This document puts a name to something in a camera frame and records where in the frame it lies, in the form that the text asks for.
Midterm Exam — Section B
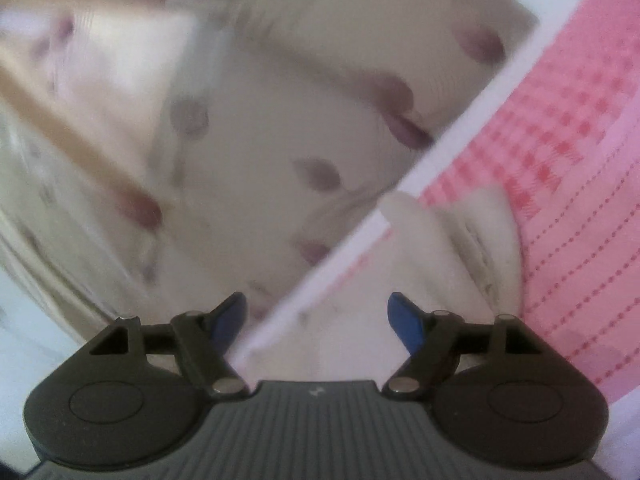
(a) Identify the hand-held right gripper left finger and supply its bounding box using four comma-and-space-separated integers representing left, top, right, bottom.
89, 291, 252, 402

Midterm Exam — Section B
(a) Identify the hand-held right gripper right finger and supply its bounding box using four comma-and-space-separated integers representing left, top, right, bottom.
382, 292, 547, 402

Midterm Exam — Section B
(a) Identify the beige long-sleeve shirt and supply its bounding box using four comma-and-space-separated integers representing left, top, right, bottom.
239, 187, 524, 384

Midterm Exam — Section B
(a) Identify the beige patterned curtain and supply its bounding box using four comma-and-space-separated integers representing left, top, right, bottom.
0, 0, 545, 342

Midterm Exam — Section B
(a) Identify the pink checked bed sheet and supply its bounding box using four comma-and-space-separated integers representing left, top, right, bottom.
229, 0, 640, 463

